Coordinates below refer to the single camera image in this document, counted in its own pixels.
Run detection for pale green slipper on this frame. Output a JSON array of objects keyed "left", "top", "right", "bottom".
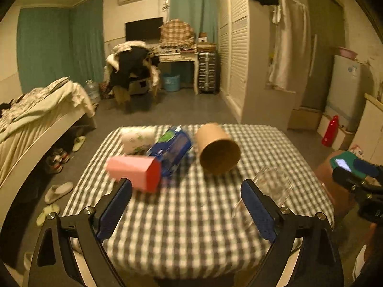
[{"left": 36, "top": 204, "right": 60, "bottom": 227}]

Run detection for cardboard box by wardrobe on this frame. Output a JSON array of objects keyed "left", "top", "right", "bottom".
[{"left": 287, "top": 107, "right": 323, "bottom": 130}]

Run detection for white floral paper cup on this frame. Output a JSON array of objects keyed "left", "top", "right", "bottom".
[{"left": 120, "top": 126, "right": 156, "bottom": 155}]

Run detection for hanging white towel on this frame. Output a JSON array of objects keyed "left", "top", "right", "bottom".
[{"left": 269, "top": 0, "right": 311, "bottom": 93}]

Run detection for clear printed glass cup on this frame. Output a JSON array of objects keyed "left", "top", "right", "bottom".
[{"left": 232, "top": 166, "right": 294, "bottom": 230}]

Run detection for chair piled with clothes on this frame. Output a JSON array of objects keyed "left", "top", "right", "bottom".
[{"left": 106, "top": 40, "right": 161, "bottom": 106}]

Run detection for green slipper under bed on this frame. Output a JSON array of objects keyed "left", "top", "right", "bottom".
[{"left": 72, "top": 135, "right": 86, "bottom": 152}]

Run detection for grey checkered tablecloth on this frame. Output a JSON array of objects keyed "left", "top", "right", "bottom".
[{"left": 61, "top": 123, "right": 336, "bottom": 280}]

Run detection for green curtain left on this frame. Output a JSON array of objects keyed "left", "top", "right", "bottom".
[{"left": 16, "top": 0, "right": 105, "bottom": 93}]

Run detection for phone in green case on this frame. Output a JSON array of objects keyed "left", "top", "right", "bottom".
[{"left": 330, "top": 151, "right": 367, "bottom": 179}]

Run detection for pink basin on fridge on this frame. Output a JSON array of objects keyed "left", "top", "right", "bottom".
[{"left": 337, "top": 47, "right": 358, "bottom": 60}]

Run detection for blue labelled plastic bottle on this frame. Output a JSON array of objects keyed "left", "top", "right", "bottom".
[{"left": 147, "top": 126, "right": 192, "bottom": 177}]

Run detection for pink faceted cup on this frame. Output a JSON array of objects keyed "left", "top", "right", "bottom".
[{"left": 106, "top": 155, "right": 162, "bottom": 193}]

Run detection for plaid cloth bundle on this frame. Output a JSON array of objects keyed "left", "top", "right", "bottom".
[{"left": 160, "top": 19, "right": 195, "bottom": 48}]

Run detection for small white fridge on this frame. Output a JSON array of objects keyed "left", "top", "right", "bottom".
[{"left": 325, "top": 55, "right": 373, "bottom": 132}]

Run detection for bed with beige bedding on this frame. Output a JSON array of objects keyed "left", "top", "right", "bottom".
[{"left": 1, "top": 78, "right": 96, "bottom": 224}]

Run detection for brown paper cup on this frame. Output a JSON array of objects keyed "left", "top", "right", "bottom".
[{"left": 195, "top": 122, "right": 241, "bottom": 176}]

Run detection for large water jug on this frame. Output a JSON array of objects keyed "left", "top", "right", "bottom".
[{"left": 85, "top": 80, "right": 101, "bottom": 105}]

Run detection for white louvred wardrobe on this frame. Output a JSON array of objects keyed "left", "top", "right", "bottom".
[{"left": 217, "top": 0, "right": 295, "bottom": 130}]

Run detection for white red sneakers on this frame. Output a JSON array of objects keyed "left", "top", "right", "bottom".
[{"left": 44, "top": 148, "right": 70, "bottom": 174}]

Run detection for blue laundry basket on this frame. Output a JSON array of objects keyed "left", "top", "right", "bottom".
[{"left": 162, "top": 74, "right": 180, "bottom": 93}]

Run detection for dark metallic suitcase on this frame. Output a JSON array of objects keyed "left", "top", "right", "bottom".
[{"left": 197, "top": 52, "right": 217, "bottom": 93}]

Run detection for black monitor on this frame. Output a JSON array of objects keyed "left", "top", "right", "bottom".
[{"left": 125, "top": 17, "right": 163, "bottom": 42}]

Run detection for white slipper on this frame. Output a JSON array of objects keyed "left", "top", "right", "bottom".
[{"left": 44, "top": 182, "right": 74, "bottom": 205}]

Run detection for green curtain behind desk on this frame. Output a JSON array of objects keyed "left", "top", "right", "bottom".
[{"left": 169, "top": 0, "right": 218, "bottom": 43}]

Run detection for white desk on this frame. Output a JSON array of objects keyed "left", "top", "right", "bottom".
[{"left": 157, "top": 52, "right": 199, "bottom": 95}]

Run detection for red thermos bottle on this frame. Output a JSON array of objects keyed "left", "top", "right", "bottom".
[{"left": 321, "top": 115, "right": 339, "bottom": 147}]

